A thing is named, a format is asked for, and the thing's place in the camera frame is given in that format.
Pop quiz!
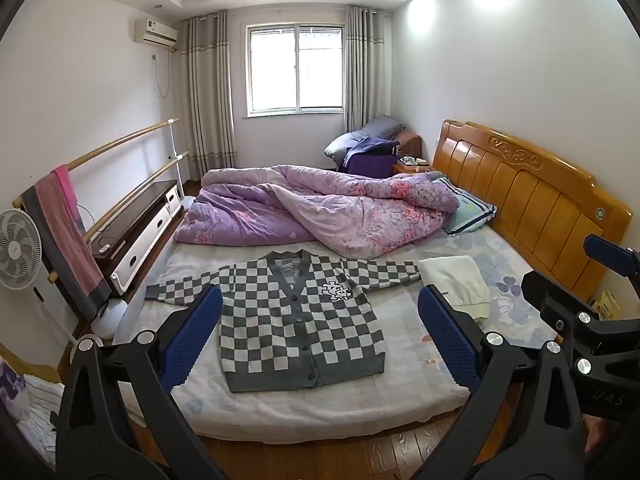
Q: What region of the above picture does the brown chair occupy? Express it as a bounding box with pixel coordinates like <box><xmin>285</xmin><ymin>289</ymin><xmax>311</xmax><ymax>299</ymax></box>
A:
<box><xmin>395</xmin><ymin>130</ymin><xmax>424</xmax><ymax>159</ymax></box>

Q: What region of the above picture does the wooden nightstand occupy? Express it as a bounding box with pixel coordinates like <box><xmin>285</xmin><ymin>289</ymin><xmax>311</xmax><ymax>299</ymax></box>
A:
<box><xmin>392</xmin><ymin>156</ymin><xmax>434</xmax><ymax>176</ymax></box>

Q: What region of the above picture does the purple floral quilt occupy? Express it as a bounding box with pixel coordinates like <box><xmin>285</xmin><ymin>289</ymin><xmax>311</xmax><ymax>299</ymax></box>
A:
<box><xmin>174</xmin><ymin>164</ymin><xmax>461</xmax><ymax>260</ymax></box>

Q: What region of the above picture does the wooden barre rail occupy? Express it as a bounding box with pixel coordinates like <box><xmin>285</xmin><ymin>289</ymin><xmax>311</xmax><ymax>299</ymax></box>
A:
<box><xmin>47</xmin><ymin>151</ymin><xmax>190</xmax><ymax>281</ymax></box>
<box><xmin>12</xmin><ymin>118</ymin><xmax>180</xmax><ymax>208</ymax></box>

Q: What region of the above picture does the white purple cloth pile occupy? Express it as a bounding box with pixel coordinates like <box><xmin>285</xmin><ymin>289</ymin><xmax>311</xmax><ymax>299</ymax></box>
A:
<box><xmin>0</xmin><ymin>355</ymin><xmax>66</xmax><ymax>466</ymax></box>

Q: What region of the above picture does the window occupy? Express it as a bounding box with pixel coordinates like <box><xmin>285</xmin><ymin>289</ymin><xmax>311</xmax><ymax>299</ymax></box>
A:
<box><xmin>243</xmin><ymin>22</ymin><xmax>346</xmax><ymax>116</ymax></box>

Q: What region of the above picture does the grey white checkered cardigan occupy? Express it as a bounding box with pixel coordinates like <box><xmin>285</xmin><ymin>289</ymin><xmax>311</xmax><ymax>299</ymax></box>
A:
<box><xmin>145</xmin><ymin>249</ymin><xmax>422</xmax><ymax>393</ymax></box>

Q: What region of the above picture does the grey beige curtain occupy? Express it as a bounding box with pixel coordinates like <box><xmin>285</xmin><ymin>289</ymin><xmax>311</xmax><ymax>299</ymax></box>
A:
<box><xmin>179</xmin><ymin>11</ymin><xmax>237</xmax><ymax>181</ymax></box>
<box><xmin>344</xmin><ymin>5</ymin><xmax>392</xmax><ymax>136</ymax></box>

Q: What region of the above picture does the air conditioner cable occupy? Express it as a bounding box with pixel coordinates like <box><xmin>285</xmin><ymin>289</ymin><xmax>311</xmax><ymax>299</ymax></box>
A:
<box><xmin>152</xmin><ymin>50</ymin><xmax>173</xmax><ymax>99</ymax></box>

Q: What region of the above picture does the light blue pillow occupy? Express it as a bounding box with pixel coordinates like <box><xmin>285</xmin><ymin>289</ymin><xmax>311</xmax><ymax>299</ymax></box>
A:
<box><xmin>431</xmin><ymin>172</ymin><xmax>498</xmax><ymax>237</ymax></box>

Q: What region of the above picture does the grey pillow pile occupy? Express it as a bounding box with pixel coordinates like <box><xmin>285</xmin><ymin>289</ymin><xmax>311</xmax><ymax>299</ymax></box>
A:
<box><xmin>324</xmin><ymin>114</ymin><xmax>407</xmax><ymax>161</ymax></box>

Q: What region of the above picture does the dark purple blanket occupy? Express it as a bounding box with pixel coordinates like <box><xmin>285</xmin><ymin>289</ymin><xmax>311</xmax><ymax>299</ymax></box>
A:
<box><xmin>339</xmin><ymin>137</ymin><xmax>401</xmax><ymax>178</ymax></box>

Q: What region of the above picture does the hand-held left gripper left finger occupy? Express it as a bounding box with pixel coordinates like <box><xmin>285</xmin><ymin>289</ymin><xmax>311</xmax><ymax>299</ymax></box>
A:
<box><xmin>54</xmin><ymin>285</ymin><xmax>231</xmax><ymax>480</ymax></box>

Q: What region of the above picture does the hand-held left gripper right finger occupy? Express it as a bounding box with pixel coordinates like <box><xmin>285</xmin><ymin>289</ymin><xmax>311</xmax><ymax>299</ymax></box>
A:
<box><xmin>417</xmin><ymin>285</ymin><xmax>588</xmax><ymax>480</ymax></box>

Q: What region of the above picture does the white air conditioner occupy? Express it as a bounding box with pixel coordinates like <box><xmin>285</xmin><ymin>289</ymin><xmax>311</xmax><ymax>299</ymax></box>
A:
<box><xmin>134</xmin><ymin>18</ymin><xmax>179</xmax><ymax>51</ymax></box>

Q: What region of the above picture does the white standing fan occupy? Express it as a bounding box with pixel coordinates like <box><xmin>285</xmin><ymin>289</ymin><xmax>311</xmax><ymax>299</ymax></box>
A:
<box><xmin>0</xmin><ymin>208</ymin><xmax>76</xmax><ymax>346</ymax></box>

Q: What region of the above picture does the dark cabinet with white drawers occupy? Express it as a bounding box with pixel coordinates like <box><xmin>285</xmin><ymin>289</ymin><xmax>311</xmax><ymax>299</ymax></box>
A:
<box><xmin>87</xmin><ymin>179</ymin><xmax>183</xmax><ymax>301</ymax></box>

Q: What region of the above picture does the wooden headboard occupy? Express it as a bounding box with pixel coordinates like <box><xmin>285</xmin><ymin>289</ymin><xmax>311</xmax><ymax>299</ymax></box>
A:
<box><xmin>431</xmin><ymin>119</ymin><xmax>633</xmax><ymax>306</ymax></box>

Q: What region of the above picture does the pink grey striped towel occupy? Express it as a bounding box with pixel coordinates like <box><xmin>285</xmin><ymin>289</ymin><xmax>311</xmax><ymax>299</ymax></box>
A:
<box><xmin>20</xmin><ymin>164</ymin><xmax>112</xmax><ymax>321</ymax></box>

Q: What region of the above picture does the folded white garment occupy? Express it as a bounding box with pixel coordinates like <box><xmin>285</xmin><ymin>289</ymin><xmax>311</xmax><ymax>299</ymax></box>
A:
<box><xmin>417</xmin><ymin>255</ymin><xmax>492</xmax><ymax>322</ymax></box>

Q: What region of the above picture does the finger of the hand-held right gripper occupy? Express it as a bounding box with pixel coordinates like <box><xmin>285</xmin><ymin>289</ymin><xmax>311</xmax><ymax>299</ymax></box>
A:
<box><xmin>521</xmin><ymin>270</ymin><xmax>640</xmax><ymax>377</ymax></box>
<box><xmin>584</xmin><ymin>233</ymin><xmax>640</xmax><ymax>277</ymax></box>

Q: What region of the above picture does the bed with floral sheet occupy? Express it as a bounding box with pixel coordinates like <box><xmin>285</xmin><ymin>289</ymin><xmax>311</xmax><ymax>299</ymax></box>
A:
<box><xmin>117</xmin><ymin>220</ymin><xmax>561</xmax><ymax>443</ymax></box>

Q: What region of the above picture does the yellow packet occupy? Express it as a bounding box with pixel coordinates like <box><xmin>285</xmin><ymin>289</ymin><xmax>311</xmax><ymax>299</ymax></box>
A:
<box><xmin>592</xmin><ymin>290</ymin><xmax>621</xmax><ymax>321</ymax></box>

